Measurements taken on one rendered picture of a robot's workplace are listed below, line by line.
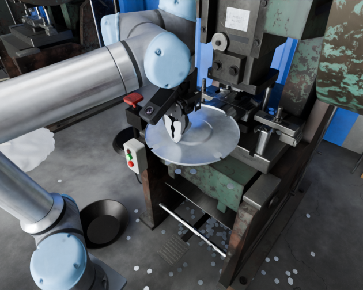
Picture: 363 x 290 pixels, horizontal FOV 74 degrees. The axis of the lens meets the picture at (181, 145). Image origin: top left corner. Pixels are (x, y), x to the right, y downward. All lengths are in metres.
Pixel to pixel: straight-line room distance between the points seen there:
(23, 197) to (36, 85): 0.34
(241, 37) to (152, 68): 0.45
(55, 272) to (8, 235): 1.05
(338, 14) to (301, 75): 0.65
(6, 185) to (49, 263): 0.20
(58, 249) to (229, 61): 0.67
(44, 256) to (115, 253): 0.75
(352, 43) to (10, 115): 0.44
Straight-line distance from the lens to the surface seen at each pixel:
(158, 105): 0.57
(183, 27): 0.53
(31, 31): 2.28
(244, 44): 0.77
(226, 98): 0.94
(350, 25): 0.37
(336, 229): 1.67
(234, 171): 0.83
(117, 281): 0.86
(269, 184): 0.82
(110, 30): 0.49
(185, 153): 0.67
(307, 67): 0.99
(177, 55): 0.37
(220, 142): 0.71
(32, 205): 0.68
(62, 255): 0.68
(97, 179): 1.73
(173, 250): 1.19
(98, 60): 0.37
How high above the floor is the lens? 1.24
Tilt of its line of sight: 41 degrees down
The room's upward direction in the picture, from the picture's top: straight up
